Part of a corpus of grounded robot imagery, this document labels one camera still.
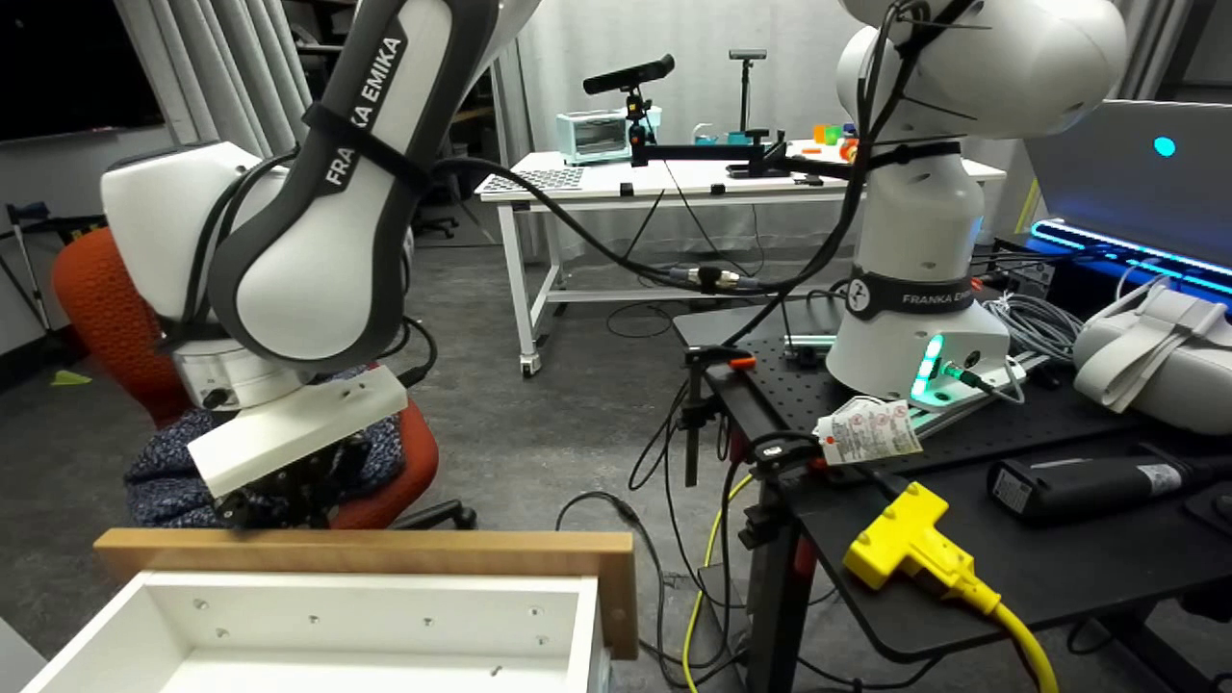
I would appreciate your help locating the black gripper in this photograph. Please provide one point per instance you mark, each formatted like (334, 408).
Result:
(306, 491)

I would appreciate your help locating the wooden front white drawer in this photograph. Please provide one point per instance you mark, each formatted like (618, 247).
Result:
(356, 612)

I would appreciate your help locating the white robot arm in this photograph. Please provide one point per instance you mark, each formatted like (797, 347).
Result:
(280, 282)

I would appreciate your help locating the open laptop with blue screen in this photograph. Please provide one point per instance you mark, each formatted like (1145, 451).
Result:
(1145, 177)

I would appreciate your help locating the blue knitted sweater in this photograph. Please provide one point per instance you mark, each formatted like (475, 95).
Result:
(167, 491)

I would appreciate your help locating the orange office chair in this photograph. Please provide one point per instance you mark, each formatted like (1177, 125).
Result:
(124, 340)

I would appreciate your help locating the white lab table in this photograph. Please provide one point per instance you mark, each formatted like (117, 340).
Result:
(550, 186)

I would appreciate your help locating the small teal white toy oven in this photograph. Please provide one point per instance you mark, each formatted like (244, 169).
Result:
(595, 134)

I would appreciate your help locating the white crumpled packet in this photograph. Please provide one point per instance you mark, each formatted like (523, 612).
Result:
(867, 430)

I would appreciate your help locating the black power brick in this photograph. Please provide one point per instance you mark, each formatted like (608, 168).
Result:
(1078, 486)

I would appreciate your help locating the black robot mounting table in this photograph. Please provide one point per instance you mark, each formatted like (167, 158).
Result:
(1105, 571)

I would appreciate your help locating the white VR headset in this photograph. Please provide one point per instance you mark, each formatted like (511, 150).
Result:
(1164, 356)

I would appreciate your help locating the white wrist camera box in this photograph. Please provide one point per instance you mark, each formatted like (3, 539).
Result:
(291, 430)

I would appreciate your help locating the black stereo camera on stand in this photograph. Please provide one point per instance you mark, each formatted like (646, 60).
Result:
(631, 81)

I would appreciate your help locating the yellow power plug with cable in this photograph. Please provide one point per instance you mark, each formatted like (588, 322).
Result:
(908, 539)

